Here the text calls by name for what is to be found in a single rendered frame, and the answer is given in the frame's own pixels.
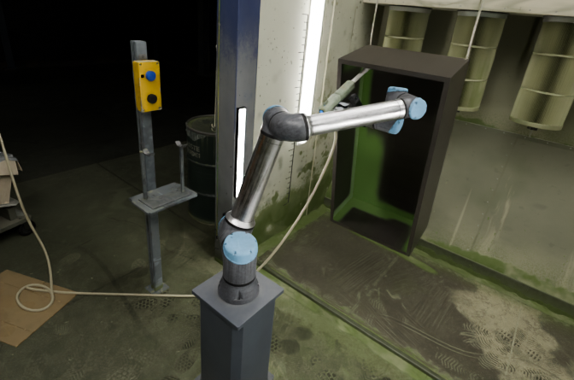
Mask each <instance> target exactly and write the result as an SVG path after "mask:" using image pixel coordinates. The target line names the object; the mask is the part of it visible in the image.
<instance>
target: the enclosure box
mask: <svg viewBox="0 0 574 380"><path fill-rule="evenodd" d="M371 46H375V45H369V44H367V45H365V46H363V47H361V48H359V49H357V50H355V51H353V52H351V53H349V54H347V55H345V56H342V57H340V58H338V64H337V90H338V89H339V88H340V87H341V86H342V85H343V84H344V83H345V82H346V81H347V80H352V79H353V78H354V77H355V76H356V75H357V74H358V73H360V72H361V71H362V69H363V68H370V69H371V70H369V71H368V72H367V73H365V74H364V75H363V76H361V77H360V78H359V79H358V80H357V81H356V82H355V83H354V87H355V88H354V89H353V90H352V91H351V92H350V93H349V94H348V95H347V96H346V97H345V98H344V99H343V100H342V101H340V102H350V100H349V97H350V96H351V95H352V94H354V93H356V94H357V96H358V97H359V99H360V101H361V103H362V105H368V104H373V103H378V102H385V98H386V92H387V90H388V88H389V87H391V86H394V87H402V88H407V89H408V93H409V94H411V95H413V96H416V97H420V98H422V99H423V100H425V102H426V105H427V109H426V112H425V114H424V116H423V117H421V118H420V119H418V120H413V119H411V118H406V119H404V121H403V125H402V128H401V129H400V131H399V132H398V133H397V134H391V133H388V132H383V131H380V130H376V129H372V128H370V127H363V126H360V127H355V128H350V129H346V130H341V131H337V143H336V147H335V149H334V152H333V168H332V186H331V222H334V223H336V224H338V225H340V226H343V227H345V228H347V229H349V230H351V231H354V232H356V233H358V234H360V235H362V236H364V237H367V238H369V239H371V240H373V241H375V242H377V243H380V244H383V245H384V246H386V247H388V248H391V249H394V250H395V251H397V252H399V253H401V254H404V255H406V256H408V257H409V256H410V254H411V253H412V252H413V250H414V248H415V246H416V245H417V243H418V241H419V239H420V238H421V237H422V235H423V233H424V232H425V229H426V228H427V225H428V223H429V219H430V216H431V209H432V206H433V202H434V199H435V195H436V190H437V186H438V183H439V179H440V176H441V172H442V166H443V162H444V159H445V155H446V153H447V149H448V143H449V139H450V136H451V132H452V129H453V125H454V119H455V116H456V113H457V109H458V106H459V102H460V96H461V92H462V89H463V85H464V82H465V79H466V73H467V69H468V66H469V62H470V59H466V60H465V58H459V57H452V56H441V55H435V54H429V53H423V52H417V51H411V50H399V49H393V48H389V49H391V50H376V49H373V48H371Z"/></svg>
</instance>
